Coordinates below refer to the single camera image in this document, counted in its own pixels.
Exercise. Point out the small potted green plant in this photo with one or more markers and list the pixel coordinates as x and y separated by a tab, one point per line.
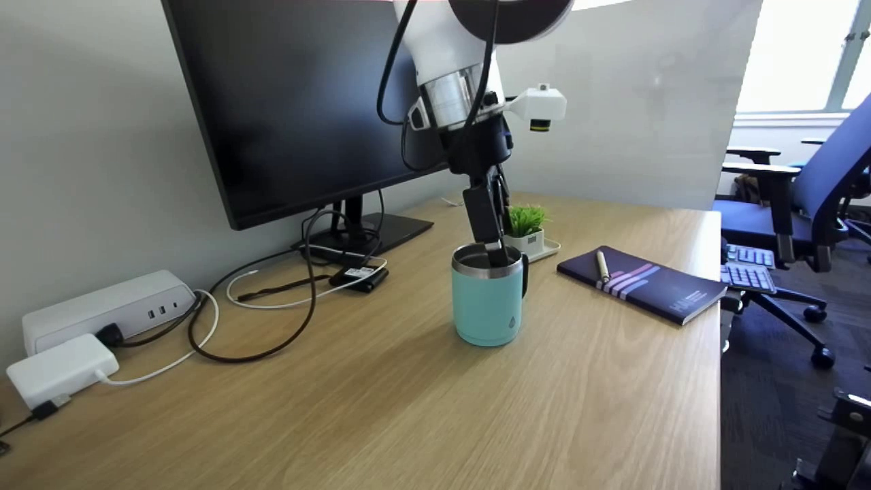
527	233

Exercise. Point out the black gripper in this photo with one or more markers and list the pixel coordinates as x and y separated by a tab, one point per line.
478	153

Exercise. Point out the black computer monitor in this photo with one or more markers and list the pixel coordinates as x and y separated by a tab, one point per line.
302	106

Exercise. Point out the dark purple notebook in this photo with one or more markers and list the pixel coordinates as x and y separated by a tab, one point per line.
653	286

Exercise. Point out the small black adapter dongle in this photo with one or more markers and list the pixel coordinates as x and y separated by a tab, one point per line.
359	278

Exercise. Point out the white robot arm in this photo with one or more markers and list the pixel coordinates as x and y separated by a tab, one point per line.
454	48

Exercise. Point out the blue office chair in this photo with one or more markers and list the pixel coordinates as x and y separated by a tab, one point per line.
798	208

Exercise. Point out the teal insulated mug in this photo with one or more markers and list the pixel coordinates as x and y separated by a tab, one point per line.
488	298

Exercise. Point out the gold pen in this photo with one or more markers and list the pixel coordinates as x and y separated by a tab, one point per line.
604	271

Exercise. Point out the white power adapter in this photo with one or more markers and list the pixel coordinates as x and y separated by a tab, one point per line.
61	370

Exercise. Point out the white power strip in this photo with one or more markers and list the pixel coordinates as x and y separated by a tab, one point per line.
131	306

